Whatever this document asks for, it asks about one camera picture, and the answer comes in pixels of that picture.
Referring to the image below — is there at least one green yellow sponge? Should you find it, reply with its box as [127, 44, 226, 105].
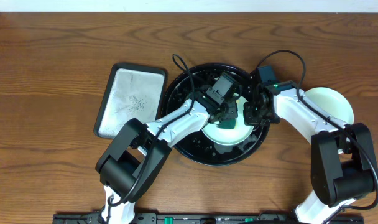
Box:
[218, 119, 237, 129]

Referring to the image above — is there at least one light green plate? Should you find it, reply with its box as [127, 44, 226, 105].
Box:
[202, 96, 254, 146]
[305, 87, 354, 124]

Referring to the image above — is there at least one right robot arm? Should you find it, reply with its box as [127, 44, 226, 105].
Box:
[244, 65, 378, 223]

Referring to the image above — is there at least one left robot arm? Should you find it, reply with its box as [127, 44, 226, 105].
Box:
[95, 72, 242, 223]

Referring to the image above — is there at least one black round tray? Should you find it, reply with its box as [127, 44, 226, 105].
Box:
[175, 63, 269, 166]

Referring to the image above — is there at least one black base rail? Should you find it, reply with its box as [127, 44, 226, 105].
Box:
[52, 211, 364, 224]

